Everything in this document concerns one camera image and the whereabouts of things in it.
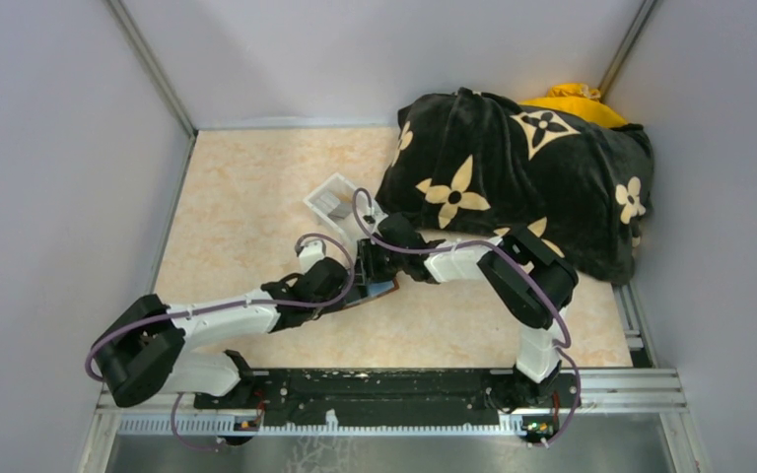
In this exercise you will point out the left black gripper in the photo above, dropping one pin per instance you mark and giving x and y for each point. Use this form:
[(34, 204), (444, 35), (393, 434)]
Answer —
[(331, 307)]

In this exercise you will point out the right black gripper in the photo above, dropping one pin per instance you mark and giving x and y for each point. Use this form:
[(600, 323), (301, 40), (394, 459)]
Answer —
[(367, 267)]

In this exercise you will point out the brown leather card holder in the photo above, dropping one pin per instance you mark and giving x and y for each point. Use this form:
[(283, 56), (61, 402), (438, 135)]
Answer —
[(364, 293)]

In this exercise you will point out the white translucent plastic card box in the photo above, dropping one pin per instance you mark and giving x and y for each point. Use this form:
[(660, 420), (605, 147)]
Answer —
[(333, 206)]

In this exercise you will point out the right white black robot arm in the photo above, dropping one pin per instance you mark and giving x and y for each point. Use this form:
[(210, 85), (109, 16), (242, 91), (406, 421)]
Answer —
[(533, 282)]

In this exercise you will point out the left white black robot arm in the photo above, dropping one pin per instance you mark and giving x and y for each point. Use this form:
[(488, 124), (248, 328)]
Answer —
[(156, 348)]

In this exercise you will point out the black floral plush blanket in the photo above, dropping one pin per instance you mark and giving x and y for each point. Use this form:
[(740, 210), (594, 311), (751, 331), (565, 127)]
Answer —
[(480, 164)]

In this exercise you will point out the yellow cloth bundle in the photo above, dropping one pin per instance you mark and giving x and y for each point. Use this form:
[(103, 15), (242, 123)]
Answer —
[(580, 100)]

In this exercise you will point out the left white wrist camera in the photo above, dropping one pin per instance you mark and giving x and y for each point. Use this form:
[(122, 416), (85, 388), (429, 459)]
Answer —
[(309, 252)]

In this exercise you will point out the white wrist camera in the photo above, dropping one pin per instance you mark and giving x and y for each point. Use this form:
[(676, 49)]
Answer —
[(372, 217), (309, 252)]

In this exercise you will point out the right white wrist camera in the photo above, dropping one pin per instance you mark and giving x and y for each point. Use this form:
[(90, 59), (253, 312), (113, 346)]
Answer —
[(372, 217)]

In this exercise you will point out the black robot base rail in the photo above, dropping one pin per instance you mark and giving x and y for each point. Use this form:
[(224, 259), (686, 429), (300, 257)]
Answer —
[(391, 398)]

